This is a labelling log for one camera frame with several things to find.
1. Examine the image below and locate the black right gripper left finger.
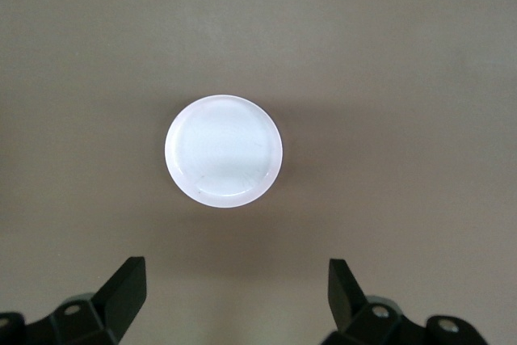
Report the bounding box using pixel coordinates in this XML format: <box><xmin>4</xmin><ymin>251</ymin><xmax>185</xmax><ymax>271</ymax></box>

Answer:
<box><xmin>0</xmin><ymin>255</ymin><xmax>147</xmax><ymax>345</ymax></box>

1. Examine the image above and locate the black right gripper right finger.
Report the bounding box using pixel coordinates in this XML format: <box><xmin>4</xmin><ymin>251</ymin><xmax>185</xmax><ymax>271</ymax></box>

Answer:
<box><xmin>327</xmin><ymin>258</ymin><xmax>488</xmax><ymax>345</ymax></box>

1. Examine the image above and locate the white round plate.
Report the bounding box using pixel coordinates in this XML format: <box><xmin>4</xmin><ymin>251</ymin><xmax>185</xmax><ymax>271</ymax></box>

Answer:
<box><xmin>164</xmin><ymin>94</ymin><xmax>284</xmax><ymax>209</ymax></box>

